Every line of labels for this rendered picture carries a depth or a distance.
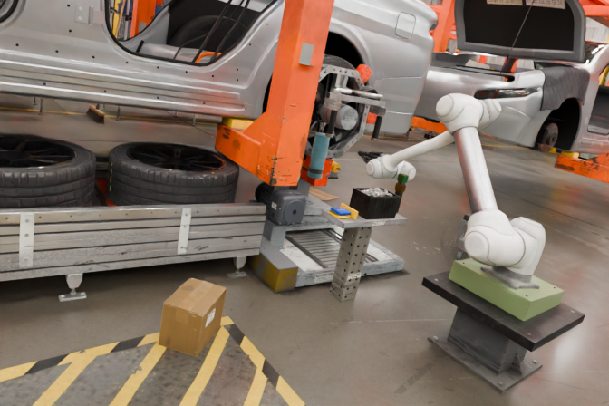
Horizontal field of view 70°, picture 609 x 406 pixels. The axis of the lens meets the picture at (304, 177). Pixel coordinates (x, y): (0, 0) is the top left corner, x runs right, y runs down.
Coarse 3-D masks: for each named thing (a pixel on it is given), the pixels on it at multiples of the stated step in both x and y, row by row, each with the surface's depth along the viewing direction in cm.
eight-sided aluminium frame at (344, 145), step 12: (324, 72) 249; (336, 72) 252; (348, 72) 257; (360, 84) 265; (360, 96) 273; (360, 108) 276; (360, 120) 276; (360, 132) 277; (348, 144) 275; (336, 156) 272
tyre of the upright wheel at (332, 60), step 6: (324, 54) 257; (324, 60) 255; (330, 60) 257; (336, 60) 260; (342, 60) 262; (342, 66) 263; (348, 66) 266; (270, 78) 263; (270, 84) 260; (264, 102) 263; (264, 108) 264
